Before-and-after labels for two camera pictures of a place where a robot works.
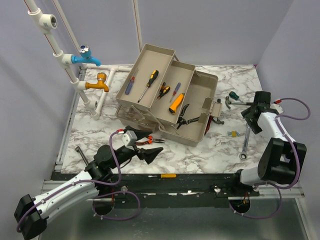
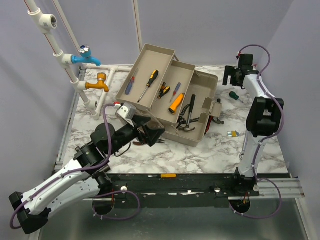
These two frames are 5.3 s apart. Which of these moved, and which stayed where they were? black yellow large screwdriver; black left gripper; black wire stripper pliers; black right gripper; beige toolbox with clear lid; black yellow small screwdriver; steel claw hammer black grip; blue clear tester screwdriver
Moved: steel claw hammer black grip; black right gripper; black left gripper
Stayed: black yellow large screwdriver; beige toolbox with clear lid; blue clear tester screwdriver; black wire stripper pliers; black yellow small screwdriver
